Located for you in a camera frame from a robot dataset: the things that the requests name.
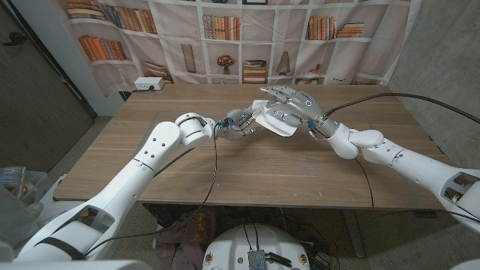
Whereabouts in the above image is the white shipping package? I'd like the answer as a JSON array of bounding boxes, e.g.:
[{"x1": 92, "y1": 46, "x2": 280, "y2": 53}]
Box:
[{"x1": 250, "y1": 99, "x2": 299, "y2": 138}]

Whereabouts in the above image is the dark door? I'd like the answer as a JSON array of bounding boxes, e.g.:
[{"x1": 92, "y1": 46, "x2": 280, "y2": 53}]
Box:
[{"x1": 0, "y1": 0, "x2": 95, "y2": 173}]

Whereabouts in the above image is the person's grey trouser leg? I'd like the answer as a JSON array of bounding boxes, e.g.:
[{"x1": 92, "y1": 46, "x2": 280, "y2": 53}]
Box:
[{"x1": 0, "y1": 183, "x2": 38, "y2": 256}]

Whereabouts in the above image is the printed bookshelf backdrop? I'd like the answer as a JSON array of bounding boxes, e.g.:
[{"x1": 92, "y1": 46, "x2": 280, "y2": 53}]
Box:
[{"x1": 52, "y1": 0, "x2": 423, "y2": 98}]

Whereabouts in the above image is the white power strip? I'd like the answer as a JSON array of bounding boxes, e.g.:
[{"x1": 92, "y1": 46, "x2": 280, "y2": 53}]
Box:
[{"x1": 133, "y1": 76, "x2": 165, "y2": 92}]

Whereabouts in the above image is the crumpled dark cloth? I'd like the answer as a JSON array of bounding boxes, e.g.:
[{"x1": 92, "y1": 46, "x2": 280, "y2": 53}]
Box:
[{"x1": 153, "y1": 208, "x2": 217, "y2": 270}]

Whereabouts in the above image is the black bar on torso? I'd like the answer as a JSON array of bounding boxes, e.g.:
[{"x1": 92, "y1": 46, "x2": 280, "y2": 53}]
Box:
[{"x1": 265, "y1": 251, "x2": 293, "y2": 268}]

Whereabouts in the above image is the clear plastic bin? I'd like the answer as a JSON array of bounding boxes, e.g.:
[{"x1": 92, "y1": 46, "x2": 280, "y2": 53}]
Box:
[{"x1": 0, "y1": 166, "x2": 53, "y2": 206}]

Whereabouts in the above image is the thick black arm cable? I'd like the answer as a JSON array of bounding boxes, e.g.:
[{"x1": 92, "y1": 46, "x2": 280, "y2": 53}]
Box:
[
  {"x1": 153, "y1": 147, "x2": 196, "y2": 177},
  {"x1": 324, "y1": 91, "x2": 480, "y2": 125}
]

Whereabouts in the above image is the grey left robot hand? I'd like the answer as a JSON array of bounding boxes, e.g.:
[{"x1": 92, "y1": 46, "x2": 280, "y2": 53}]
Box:
[{"x1": 216, "y1": 106, "x2": 262, "y2": 143}]

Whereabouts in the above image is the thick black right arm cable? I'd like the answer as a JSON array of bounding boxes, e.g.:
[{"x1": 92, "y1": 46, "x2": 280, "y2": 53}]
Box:
[{"x1": 324, "y1": 91, "x2": 480, "y2": 125}]

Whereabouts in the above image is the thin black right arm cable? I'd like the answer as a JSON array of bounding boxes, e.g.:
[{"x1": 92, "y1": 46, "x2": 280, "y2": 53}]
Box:
[{"x1": 354, "y1": 157, "x2": 376, "y2": 210}]

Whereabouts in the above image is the grey table leg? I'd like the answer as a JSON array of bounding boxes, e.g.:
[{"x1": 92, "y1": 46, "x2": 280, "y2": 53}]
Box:
[{"x1": 343, "y1": 208, "x2": 367, "y2": 260}]

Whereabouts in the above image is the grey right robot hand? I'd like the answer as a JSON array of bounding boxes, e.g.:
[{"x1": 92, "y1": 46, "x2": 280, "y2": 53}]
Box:
[{"x1": 259, "y1": 85, "x2": 327, "y2": 132}]

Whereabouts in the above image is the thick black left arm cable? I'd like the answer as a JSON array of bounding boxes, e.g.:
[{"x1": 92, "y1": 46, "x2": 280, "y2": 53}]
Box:
[{"x1": 153, "y1": 147, "x2": 196, "y2": 177}]

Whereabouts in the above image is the black door handle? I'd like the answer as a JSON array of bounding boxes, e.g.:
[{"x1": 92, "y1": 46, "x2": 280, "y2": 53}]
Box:
[{"x1": 3, "y1": 31, "x2": 27, "y2": 47}]

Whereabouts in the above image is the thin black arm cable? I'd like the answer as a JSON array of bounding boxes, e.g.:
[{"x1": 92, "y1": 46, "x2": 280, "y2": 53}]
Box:
[
  {"x1": 84, "y1": 125, "x2": 221, "y2": 257},
  {"x1": 354, "y1": 157, "x2": 376, "y2": 210}
]

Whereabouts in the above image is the small silver box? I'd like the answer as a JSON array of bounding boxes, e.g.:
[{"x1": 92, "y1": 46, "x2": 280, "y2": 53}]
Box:
[{"x1": 247, "y1": 250, "x2": 267, "y2": 270}]

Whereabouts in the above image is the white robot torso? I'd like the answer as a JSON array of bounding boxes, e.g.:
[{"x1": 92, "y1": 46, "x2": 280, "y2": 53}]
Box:
[{"x1": 202, "y1": 223, "x2": 311, "y2": 270}]

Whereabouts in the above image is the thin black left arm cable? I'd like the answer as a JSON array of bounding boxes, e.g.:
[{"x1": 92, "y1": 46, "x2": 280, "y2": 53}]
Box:
[{"x1": 84, "y1": 125, "x2": 221, "y2": 257}]

